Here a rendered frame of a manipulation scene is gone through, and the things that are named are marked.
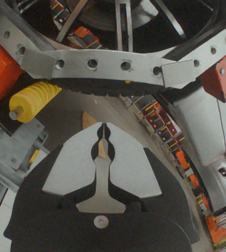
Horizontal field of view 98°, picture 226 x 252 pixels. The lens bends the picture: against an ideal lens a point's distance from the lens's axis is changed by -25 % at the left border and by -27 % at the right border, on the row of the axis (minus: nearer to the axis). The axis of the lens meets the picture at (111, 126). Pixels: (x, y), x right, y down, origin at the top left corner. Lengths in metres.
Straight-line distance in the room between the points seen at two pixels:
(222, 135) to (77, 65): 0.61
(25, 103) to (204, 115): 0.51
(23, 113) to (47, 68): 0.10
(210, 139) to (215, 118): 0.10
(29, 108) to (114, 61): 0.16
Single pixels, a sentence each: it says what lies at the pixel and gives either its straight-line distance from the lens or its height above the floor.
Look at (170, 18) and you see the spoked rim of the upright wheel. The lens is 0.33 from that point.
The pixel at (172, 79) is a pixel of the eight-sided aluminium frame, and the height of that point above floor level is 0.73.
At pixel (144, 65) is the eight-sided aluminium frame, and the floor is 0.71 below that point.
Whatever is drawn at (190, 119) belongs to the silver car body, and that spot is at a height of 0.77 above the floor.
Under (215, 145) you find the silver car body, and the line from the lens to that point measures 0.66.
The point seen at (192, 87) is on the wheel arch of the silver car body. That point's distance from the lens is 0.46.
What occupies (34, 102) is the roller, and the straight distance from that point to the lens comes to 0.25.
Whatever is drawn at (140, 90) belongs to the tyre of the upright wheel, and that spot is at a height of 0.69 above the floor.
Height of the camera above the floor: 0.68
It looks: 19 degrees down
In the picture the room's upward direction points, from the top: 54 degrees clockwise
